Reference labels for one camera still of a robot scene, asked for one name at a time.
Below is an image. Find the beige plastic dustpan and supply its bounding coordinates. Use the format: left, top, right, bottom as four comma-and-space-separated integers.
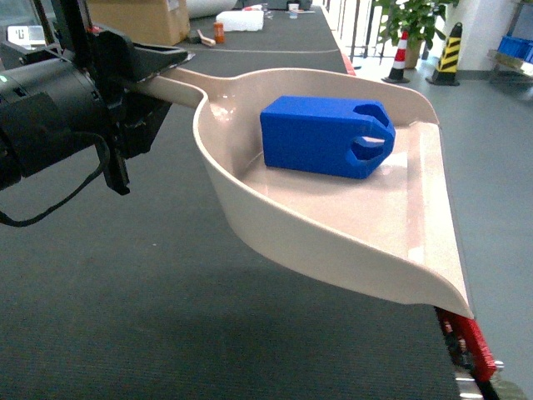
130, 67, 474, 318

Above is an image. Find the white paper cup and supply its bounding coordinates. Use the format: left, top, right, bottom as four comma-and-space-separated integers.
287, 2, 299, 19

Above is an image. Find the red steel table frame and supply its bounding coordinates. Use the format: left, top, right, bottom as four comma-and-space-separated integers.
435, 307, 502, 399

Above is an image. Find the orange can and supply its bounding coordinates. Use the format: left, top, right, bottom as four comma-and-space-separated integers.
213, 22, 225, 44

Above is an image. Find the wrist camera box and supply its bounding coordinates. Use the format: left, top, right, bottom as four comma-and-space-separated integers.
1, 25, 47, 69

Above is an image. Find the green potted plant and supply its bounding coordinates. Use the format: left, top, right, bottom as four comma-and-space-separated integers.
371, 0, 460, 69

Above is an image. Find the large cardboard box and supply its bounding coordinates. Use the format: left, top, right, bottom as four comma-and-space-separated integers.
87, 0, 190, 46

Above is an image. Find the white foam block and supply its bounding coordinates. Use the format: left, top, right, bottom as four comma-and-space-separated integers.
216, 10, 264, 32

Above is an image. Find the blue plastic block part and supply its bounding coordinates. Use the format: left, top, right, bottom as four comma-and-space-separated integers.
260, 96, 396, 179

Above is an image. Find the wooden handled brush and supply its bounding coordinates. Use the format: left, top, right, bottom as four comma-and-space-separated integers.
187, 29, 217, 48

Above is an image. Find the red white traffic cone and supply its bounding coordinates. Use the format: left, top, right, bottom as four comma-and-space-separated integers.
381, 31, 410, 84

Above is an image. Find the steel roller shelf rack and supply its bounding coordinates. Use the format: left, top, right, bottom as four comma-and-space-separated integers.
488, 1, 532, 84

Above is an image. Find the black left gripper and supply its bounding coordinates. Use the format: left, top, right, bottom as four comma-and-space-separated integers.
1, 43, 194, 195

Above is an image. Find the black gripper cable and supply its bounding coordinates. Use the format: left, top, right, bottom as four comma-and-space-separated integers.
0, 131, 112, 228

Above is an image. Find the yellow black striped bollard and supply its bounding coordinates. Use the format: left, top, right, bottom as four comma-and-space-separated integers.
426, 22, 463, 87

